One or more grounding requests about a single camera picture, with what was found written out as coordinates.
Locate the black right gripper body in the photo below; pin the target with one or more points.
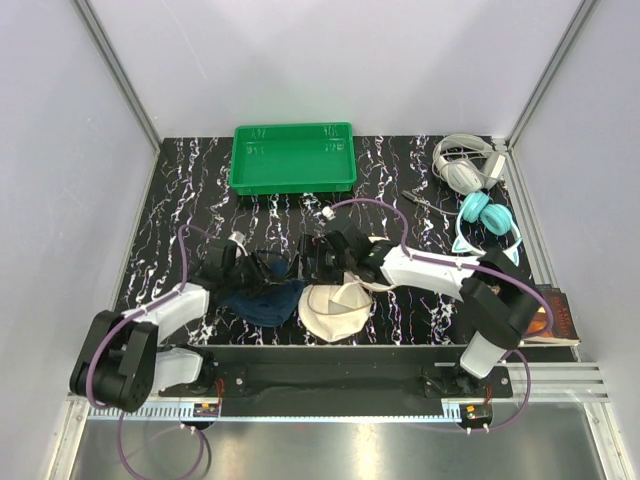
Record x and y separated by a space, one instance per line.
344 261

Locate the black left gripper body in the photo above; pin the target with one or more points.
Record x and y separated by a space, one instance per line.
230 274

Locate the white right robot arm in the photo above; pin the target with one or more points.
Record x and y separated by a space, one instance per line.
497 298

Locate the green plastic tray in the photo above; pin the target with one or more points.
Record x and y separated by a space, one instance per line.
293 159

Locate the aluminium frame post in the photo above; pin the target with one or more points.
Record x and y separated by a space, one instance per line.
107 52
576 25

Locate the right aluminium frame post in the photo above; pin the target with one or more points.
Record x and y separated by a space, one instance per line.
576 25

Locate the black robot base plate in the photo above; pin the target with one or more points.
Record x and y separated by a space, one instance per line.
339 381

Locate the white grey headphones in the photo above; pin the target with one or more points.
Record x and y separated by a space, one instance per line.
467 163

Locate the dark orange book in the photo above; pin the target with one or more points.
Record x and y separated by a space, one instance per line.
563 331

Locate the teal cat ear headphones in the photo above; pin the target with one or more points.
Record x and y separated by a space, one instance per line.
496 218

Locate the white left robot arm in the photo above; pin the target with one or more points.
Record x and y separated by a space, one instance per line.
123 359

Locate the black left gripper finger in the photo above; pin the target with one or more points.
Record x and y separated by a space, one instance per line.
264 286
260 271

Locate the dark blue bra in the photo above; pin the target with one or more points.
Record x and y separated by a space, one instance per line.
270 309

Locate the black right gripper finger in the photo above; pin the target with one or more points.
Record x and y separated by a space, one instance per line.
308 270
310 246

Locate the left aluminium frame post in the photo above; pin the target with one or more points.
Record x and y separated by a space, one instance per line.
107 52

